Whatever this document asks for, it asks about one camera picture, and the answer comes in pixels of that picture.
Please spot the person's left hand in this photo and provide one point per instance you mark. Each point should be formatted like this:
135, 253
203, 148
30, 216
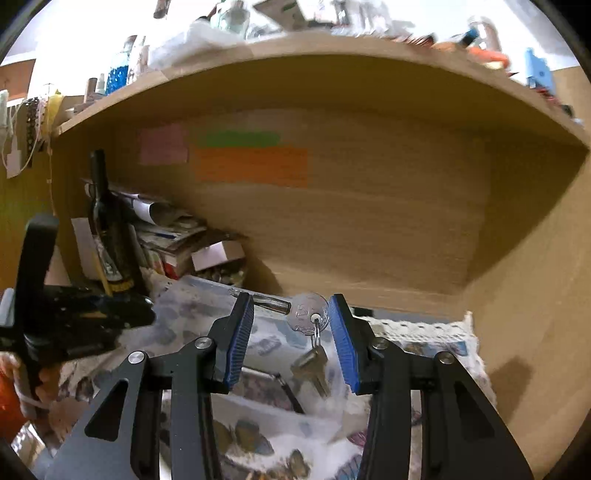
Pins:
46, 385

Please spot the bottle of blue beads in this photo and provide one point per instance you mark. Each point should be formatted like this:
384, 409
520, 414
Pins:
117, 69

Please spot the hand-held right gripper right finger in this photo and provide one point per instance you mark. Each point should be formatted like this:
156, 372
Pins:
344, 346

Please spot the white crumpled plastic bag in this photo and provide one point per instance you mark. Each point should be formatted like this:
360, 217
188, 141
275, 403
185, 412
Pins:
194, 44

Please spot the white lace cloth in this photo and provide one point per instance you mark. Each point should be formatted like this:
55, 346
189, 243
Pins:
429, 330

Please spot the butterfly printed cloth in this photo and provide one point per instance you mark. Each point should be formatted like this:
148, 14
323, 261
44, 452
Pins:
184, 314

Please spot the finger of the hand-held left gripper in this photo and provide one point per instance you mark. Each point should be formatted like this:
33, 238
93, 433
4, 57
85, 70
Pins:
106, 316

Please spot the yellow ribbon roll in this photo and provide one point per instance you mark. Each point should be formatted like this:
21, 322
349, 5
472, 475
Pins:
54, 110

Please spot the clear glass bottle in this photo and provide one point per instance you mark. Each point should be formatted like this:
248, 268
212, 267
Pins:
231, 16

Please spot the small clear glass tube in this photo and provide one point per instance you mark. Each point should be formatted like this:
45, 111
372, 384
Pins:
263, 301

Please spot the pink sticky note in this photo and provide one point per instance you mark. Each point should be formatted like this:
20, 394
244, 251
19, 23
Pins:
164, 144

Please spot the dark wine bottle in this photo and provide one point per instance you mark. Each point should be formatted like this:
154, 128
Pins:
111, 240

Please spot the small open cardboard box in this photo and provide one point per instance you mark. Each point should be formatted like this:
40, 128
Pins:
217, 258

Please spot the blue plastic object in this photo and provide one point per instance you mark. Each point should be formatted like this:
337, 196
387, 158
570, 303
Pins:
538, 69

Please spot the pile of papers and magazines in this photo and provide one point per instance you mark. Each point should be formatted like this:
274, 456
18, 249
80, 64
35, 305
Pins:
161, 230

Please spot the wooden shelf unit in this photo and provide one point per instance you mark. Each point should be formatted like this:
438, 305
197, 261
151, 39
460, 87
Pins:
369, 207

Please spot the white paper tag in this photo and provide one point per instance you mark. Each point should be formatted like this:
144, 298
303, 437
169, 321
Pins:
17, 159

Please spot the key with round silver tag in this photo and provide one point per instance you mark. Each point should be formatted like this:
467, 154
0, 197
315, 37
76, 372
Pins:
308, 316

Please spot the clear glass jar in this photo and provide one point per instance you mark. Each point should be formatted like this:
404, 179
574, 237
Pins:
485, 32

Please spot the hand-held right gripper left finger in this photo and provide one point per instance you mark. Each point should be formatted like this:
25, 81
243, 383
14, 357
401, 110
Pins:
240, 344

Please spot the green sticky note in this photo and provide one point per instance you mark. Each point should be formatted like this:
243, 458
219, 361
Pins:
238, 138

